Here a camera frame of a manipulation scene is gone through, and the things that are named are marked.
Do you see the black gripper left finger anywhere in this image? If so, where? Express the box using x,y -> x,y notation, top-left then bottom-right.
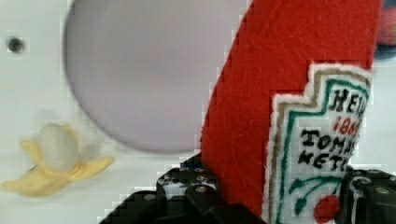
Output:
100,154 -> 266,224

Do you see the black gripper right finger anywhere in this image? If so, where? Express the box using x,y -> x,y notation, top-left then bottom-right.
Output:
335,166 -> 396,224

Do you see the red felt ketchup bottle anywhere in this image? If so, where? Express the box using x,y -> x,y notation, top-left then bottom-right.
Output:
201,0 -> 382,224

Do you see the lavender round plate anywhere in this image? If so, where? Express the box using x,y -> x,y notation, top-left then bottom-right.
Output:
64,0 -> 252,153

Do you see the peeled toy banana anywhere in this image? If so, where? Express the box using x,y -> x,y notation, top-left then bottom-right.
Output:
1,123 -> 115,197

